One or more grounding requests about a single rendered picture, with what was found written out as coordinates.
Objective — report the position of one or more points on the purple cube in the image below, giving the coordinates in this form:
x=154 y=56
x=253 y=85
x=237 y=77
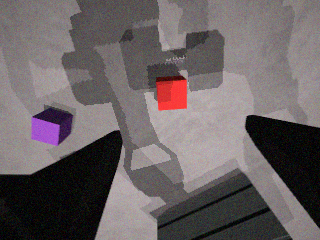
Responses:
x=51 y=126

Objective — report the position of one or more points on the red block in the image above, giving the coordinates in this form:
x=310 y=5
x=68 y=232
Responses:
x=171 y=92

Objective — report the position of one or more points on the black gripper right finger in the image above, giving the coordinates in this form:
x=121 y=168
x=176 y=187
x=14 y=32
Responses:
x=293 y=151

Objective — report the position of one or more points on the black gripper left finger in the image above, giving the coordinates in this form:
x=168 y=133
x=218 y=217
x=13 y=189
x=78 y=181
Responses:
x=65 y=200

